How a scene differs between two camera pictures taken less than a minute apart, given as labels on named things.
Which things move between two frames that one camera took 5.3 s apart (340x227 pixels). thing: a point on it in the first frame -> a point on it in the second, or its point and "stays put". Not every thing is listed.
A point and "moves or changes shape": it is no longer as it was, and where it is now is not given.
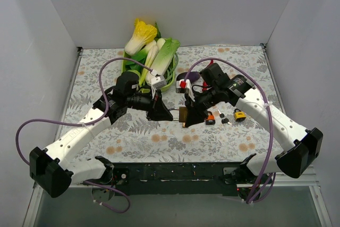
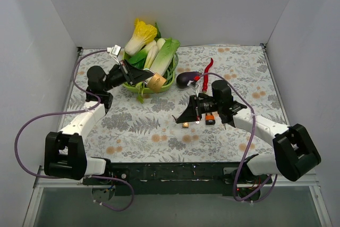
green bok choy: x=139 y=57 stays put
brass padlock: x=182 y=115 moves or changes shape
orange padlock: x=211 y=119 stays put
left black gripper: x=153 y=105 -> x=127 y=73
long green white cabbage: x=166 y=53 stays put
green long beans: x=169 y=73 stays put
